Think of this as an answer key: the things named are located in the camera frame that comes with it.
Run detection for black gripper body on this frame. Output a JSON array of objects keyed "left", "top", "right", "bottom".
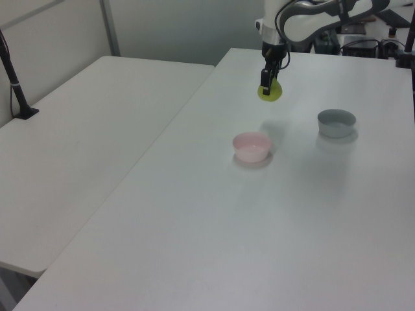
[{"left": 261, "top": 41, "right": 288, "bottom": 71}]

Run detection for green pear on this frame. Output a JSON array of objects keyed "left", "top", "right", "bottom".
[{"left": 257, "top": 76, "right": 283, "bottom": 103}]

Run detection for pink plastic bowl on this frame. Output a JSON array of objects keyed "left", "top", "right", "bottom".
[{"left": 231, "top": 131, "right": 272, "bottom": 163}]

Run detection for grey plastic bowl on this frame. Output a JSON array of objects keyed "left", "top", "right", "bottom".
[{"left": 316, "top": 108, "right": 357, "bottom": 139}]

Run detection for black electronics box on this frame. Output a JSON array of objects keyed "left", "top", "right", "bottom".
[{"left": 340, "top": 38, "right": 380, "bottom": 58}]

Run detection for black device with lens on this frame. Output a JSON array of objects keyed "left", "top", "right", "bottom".
[{"left": 379, "top": 28, "right": 401, "bottom": 60}]

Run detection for black monitor panel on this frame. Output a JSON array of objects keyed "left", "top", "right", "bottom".
[{"left": 372, "top": 8, "right": 411, "bottom": 29}]

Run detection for white side table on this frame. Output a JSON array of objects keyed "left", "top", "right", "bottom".
[{"left": 0, "top": 55, "right": 217, "bottom": 279}]

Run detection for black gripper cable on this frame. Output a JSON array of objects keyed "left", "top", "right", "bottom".
[{"left": 274, "top": 0, "right": 291, "bottom": 71}]

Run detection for black camera stand pole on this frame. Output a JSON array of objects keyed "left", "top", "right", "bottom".
[
  {"left": 0, "top": 28, "right": 40, "bottom": 121},
  {"left": 394, "top": 21, "right": 415, "bottom": 69}
]

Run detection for grey metal partition post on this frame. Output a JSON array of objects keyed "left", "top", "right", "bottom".
[{"left": 99, "top": 0, "right": 121, "bottom": 58}]

